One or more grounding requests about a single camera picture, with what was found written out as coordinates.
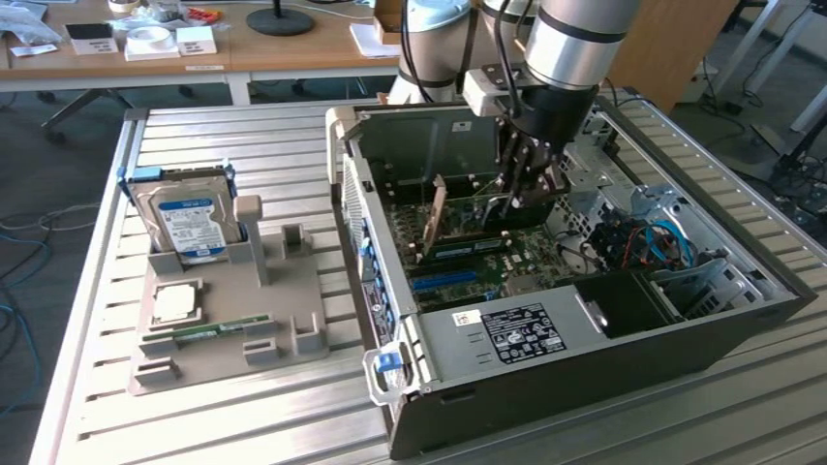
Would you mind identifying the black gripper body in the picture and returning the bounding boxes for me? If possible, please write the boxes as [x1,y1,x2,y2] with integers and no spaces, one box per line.
[500,84,600,156]

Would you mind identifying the graphics card with metal bracket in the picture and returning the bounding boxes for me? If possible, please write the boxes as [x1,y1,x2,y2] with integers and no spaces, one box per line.
[420,172,560,259]

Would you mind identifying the silver drive cage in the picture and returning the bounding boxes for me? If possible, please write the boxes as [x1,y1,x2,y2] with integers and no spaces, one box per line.
[555,139,703,272]

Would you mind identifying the green motherboard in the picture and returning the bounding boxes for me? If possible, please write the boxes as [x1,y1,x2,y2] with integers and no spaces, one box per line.
[385,176,587,314]

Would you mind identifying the wooden cabinet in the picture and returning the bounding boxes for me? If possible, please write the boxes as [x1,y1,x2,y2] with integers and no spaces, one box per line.
[605,0,741,113]

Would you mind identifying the blue expansion slot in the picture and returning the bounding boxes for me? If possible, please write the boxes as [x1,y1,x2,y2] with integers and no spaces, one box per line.
[409,269,480,293]

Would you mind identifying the brown cardboard box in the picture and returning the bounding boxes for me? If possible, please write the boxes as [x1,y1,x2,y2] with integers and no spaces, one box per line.
[372,0,407,47]

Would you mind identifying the white paper stack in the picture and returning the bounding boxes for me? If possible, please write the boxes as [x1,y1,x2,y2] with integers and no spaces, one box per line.
[348,22,403,59]

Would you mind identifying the silver disk bay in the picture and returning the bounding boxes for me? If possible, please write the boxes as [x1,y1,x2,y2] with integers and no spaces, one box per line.
[648,256,780,322]

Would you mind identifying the grey power supply unit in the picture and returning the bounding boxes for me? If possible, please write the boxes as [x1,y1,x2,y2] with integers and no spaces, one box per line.
[417,284,613,384]

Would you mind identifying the grey parts rack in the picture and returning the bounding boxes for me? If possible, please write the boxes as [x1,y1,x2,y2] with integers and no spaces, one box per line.
[126,194,332,397]

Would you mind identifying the black open PC case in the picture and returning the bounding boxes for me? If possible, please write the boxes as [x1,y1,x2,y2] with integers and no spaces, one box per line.
[325,94,816,461]

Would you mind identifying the black lamp base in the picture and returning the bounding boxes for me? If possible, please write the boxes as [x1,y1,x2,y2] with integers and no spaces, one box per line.
[244,0,317,38]

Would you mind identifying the hard disk in blue carrier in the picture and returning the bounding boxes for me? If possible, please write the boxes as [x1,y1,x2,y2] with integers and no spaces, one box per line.
[117,159,245,266]

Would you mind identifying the small white box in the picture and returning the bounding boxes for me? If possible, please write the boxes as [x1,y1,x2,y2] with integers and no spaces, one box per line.
[174,26,218,57]

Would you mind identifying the red small parts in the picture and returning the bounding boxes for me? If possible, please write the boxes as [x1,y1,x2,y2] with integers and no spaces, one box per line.
[184,6,225,25]

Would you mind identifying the silver CPU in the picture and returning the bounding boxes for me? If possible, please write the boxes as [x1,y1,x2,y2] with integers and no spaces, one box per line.
[152,285,201,325]

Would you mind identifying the white boxes on desk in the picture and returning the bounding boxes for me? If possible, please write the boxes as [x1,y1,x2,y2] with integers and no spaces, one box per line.
[124,26,181,62]

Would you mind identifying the wooden desk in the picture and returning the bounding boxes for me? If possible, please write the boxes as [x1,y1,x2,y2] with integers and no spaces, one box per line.
[0,0,415,144]

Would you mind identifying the black and white card box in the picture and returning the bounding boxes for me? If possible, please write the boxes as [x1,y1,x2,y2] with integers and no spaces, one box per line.
[62,22,120,56]

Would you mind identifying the white paper tag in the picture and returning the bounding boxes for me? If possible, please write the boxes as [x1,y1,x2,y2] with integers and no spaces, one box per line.
[8,43,61,58]

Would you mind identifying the clear plastic bag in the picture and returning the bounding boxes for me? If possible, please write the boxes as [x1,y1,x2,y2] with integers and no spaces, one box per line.
[0,3,64,46]

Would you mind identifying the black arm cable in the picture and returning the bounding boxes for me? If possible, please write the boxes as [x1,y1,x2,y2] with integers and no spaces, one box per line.
[493,0,521,120]

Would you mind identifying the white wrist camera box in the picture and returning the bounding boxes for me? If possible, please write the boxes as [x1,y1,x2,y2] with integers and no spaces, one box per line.
[463,67,525,117]

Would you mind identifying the orange wire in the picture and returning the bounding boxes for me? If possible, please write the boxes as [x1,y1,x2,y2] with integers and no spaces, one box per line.
[617,226,655,268]

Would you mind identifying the blue wire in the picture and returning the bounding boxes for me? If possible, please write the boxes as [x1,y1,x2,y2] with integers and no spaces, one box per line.
[644,220,700,268]

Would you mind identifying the white desk frame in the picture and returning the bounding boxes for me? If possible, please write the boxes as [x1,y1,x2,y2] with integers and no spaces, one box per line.
[709,0,827,135]

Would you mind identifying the white floor cable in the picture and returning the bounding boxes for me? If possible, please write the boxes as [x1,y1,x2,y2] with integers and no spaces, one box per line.
[0,201,102,233]

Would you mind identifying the blue floor cable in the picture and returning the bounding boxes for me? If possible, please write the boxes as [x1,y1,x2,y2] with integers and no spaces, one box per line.
[0,236,50,419]

